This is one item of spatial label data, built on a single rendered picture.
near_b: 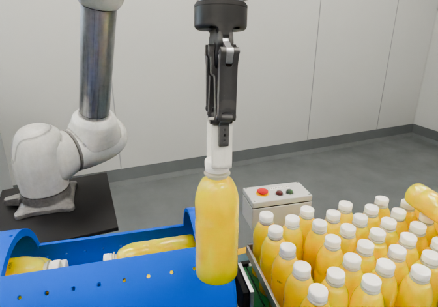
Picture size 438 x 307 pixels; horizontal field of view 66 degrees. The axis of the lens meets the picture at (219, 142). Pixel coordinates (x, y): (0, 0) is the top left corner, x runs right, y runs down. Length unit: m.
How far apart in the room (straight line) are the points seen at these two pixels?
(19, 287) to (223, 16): 0.55
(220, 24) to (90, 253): 0.66
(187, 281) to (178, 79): 2.97
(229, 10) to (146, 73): 2.98
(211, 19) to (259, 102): 3.47
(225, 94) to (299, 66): 3.68
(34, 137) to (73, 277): 0.60
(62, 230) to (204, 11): 0.88
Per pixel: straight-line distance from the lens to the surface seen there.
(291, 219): 0.99
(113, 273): 0.68
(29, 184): 1.23
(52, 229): 1.20
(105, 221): 1.17
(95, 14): 1.06
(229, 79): 0.45
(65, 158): 1.22
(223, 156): 0.50
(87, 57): 1.12
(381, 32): 4.86
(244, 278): 0.87
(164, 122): 3.58
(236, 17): 0.48
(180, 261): 0.68
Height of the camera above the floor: 1.63
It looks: 21 degrees down
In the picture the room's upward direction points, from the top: straight up
